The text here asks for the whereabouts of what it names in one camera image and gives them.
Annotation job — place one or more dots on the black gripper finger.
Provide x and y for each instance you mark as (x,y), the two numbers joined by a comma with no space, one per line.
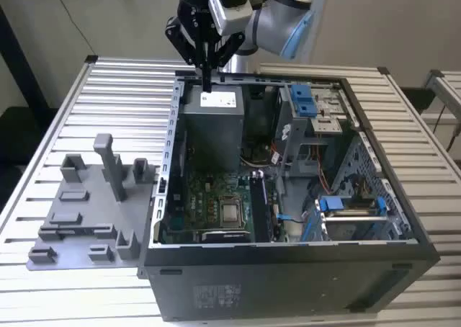
(182,35)
(230,46)

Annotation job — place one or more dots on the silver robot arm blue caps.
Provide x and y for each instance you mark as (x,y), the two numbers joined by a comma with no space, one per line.
(281,28)

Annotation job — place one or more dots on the black RAM slot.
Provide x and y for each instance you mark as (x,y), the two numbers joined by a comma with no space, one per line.
(256,211)

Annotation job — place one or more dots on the blue drive bay latch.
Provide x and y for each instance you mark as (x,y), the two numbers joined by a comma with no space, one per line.
(302,96)

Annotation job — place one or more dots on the grey power supply unit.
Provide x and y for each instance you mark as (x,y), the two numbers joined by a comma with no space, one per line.
(212,136)

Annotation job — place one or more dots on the grey metal drive cage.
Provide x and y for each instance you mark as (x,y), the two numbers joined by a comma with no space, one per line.
(324,100)

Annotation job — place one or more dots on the CPU socket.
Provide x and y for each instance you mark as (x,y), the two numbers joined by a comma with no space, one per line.
(232,199)

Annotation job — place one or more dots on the green motherboard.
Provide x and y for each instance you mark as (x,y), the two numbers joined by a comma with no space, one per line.
(201,197)

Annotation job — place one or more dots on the silver CPU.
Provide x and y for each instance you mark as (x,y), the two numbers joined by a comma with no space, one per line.
(231,213)

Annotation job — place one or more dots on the black stand with round base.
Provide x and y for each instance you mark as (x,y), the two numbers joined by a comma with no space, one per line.
(25,132)

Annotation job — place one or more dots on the hard disk in blue carrier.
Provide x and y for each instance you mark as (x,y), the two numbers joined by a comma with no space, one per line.
(335,202)

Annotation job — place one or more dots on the black expansion card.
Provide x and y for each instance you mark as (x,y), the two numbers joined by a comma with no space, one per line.
(225,237)

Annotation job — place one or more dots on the black block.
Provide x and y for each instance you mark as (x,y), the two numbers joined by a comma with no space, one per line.
(417,98)

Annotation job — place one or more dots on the grey plastic parts rack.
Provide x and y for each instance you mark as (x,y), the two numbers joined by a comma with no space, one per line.
(90,211)

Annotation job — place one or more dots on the black PC case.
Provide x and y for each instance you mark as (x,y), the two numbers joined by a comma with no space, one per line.
(288,291)

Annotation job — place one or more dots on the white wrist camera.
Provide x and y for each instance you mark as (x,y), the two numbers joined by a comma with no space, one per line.
(230,13)

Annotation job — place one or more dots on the aluminium frame table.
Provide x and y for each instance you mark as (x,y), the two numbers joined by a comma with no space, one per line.
(446,85)

